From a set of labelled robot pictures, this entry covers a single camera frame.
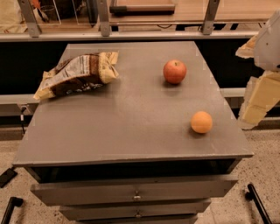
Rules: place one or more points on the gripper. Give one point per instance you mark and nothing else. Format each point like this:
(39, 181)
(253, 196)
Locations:
(269, 46)

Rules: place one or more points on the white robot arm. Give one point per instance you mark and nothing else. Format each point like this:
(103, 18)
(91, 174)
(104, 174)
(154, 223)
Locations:
(264, 48)

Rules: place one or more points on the orange fruit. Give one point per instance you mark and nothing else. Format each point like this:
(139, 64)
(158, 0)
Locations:
(201, 122)

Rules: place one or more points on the red apple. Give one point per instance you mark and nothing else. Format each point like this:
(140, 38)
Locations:
(174, 71)

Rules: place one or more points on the black right base leg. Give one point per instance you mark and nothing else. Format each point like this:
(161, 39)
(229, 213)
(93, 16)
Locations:
(251, 194)

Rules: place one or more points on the black base leg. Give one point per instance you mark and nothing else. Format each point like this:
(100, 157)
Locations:
(13, 202)
(251, 194)

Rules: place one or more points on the grey drawer cabinet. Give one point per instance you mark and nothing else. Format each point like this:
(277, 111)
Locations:
(138, 126)

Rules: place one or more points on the grey drawer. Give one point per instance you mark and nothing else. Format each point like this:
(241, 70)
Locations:
(133, 190)
(134, 209)

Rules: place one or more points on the top grey drawer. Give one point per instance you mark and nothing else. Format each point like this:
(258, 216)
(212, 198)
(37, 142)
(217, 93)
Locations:
(133, 190)

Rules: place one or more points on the brown and yellow snack bag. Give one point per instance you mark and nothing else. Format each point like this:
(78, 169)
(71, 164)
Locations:
(79, 74)

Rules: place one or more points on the metal railing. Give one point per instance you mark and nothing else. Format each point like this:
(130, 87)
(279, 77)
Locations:
(27, 20)

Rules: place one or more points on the black floor plate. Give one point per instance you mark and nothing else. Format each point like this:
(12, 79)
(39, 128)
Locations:
(7, 176)

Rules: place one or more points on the black left base leg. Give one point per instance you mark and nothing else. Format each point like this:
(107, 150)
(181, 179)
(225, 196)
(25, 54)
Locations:
(13, 202)

